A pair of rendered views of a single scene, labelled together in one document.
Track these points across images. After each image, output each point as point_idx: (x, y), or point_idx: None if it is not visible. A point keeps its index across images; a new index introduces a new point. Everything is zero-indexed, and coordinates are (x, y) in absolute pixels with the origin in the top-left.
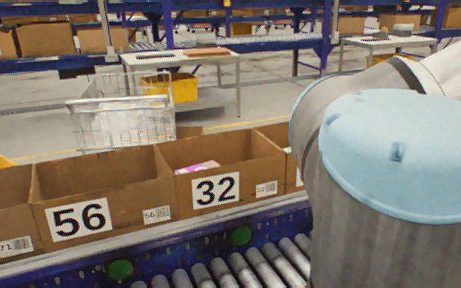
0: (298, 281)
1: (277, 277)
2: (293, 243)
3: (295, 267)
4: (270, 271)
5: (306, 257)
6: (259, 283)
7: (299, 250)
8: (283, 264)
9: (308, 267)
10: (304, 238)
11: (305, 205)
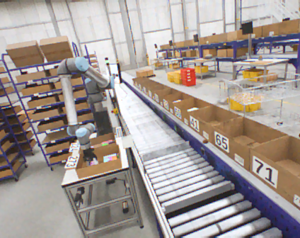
0: (151, 129)
1: (153, 127)
2: (167, 127)
3: None
4: (156, 125)
5: None
6: (152, 125)
7: (163, 129)
8: (158, 127)
9: (156, 129)
10: (168, 129)
11: (171, 120)
